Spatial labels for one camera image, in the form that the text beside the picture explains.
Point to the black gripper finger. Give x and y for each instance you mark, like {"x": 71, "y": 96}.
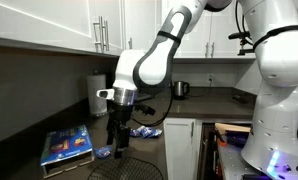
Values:
{"x": 123, "y": 141}
{"x": 111, "y": 133}

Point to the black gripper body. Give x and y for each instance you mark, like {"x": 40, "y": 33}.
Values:
{"x": 121, "y": 115}

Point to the small blue snack packet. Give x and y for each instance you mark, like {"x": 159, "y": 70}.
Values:
{"x": 103, "y": 152}

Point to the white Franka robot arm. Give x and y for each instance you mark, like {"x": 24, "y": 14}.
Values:
{"x": 279, "y": 100}

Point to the small dark counter object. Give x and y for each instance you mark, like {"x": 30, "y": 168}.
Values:
{"x": 238, "y": 98}

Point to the white paper towel roll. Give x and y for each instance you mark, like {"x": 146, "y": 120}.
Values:
{"x": 95, "y": 96}

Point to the blue printed cardboard box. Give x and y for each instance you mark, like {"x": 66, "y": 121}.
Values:
{"x": 65, "y": 143}

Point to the white lower cabinet door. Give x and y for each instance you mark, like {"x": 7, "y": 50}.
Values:
{"x": 179, "y": 150}

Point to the steel electric kettle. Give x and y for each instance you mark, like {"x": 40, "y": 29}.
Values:
{"x": 179, "y": 90}

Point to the perforated metal workbench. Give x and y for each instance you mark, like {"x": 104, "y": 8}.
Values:
{"x": 230, "y": 161}

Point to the wooden board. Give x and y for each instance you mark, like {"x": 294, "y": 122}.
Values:
{"x": 232, "y": 127}

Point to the dark blue object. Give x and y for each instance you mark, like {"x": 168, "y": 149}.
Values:
{"x": 237, "y": 138}

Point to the wide white upper cabinet door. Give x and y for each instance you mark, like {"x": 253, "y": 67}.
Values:
{"x": 39, "y": 20}

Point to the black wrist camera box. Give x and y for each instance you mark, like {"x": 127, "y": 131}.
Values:
{"x": 145, "y": 110}

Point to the white wall outlet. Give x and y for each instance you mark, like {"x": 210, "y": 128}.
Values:
{"x": 209, "y": 79}

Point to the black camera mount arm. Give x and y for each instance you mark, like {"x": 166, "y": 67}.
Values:
{"x": 245, "y": 50}

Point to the black stereo camera bar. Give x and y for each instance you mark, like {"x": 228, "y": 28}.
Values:
{"x": 237, "y": 34}

